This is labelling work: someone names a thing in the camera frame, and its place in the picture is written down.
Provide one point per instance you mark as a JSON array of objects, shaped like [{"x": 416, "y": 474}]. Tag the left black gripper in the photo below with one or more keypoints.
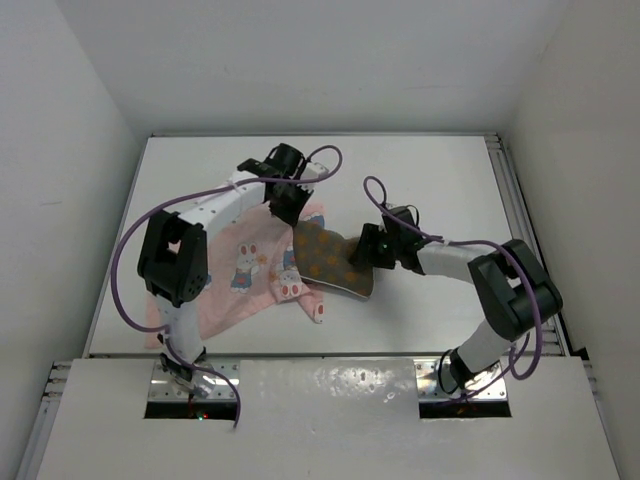
[{"x": 292, "y": 216}]

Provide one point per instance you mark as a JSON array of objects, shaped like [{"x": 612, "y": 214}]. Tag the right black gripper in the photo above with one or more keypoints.
[{"x": 368, "y": 245}]

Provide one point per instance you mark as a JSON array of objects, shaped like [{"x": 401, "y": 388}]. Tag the grey orange dotted pillow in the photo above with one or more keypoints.
[{"x": 322, "y": 258}]

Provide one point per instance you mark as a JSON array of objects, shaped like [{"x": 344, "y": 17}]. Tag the pink cartoon print pillowcase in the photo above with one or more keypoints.
[{"x": 252, "y": 267}]

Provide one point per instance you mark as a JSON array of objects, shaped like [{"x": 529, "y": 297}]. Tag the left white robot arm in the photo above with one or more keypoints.
[{"x": 174, "y": 257}]

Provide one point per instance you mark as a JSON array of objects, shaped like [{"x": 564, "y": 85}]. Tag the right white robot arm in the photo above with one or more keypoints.
[{"x": 515, "y": 292}]

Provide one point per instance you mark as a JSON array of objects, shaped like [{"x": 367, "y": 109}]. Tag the white front cover board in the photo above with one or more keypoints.
[{"x": 325, "y": 419}]

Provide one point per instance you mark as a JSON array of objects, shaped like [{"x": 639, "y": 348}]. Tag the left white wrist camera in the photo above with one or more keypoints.
[{"x": 314, "y": 171}]

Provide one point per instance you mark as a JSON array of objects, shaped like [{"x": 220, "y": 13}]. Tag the right aluminium frame rail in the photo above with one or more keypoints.
[{"x": 554, "y": 341}]

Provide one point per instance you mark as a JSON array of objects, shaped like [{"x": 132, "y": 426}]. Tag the aluminium frame rail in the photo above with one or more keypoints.
[
  {"x": 45, "y": 418},
  {"x": 554, "y": 341}
]

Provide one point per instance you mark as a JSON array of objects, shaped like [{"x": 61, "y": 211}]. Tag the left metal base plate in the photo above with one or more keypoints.
[{"x": 204, "y": 387}]

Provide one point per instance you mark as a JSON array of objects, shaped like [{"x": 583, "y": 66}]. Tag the left aluminium frame rail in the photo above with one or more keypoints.
[{"x": 45, "y": 418}]

